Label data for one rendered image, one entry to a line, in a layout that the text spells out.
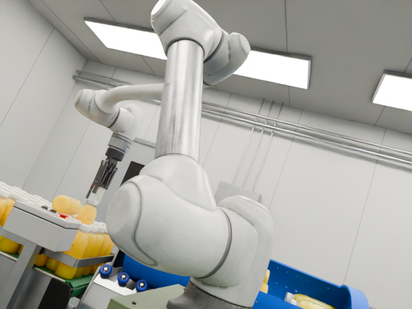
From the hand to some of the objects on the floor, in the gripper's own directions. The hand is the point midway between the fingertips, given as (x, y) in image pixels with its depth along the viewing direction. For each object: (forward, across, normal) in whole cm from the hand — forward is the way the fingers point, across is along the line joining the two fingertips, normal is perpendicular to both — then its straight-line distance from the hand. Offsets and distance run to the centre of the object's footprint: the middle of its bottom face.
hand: (96, 194), depth 136 cm
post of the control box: (+120, -23, +3) cm, 123 cm away
